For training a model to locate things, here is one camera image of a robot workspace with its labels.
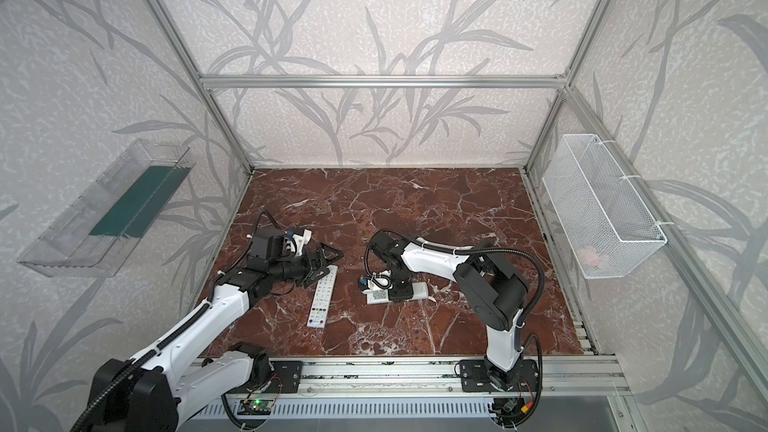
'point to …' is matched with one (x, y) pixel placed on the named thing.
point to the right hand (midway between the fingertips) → (397, 277)
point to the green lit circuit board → (255, 407)
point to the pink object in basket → (588, 256)
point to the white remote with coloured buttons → (323, 299)
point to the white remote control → (419, 291)
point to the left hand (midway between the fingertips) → (339, 254)
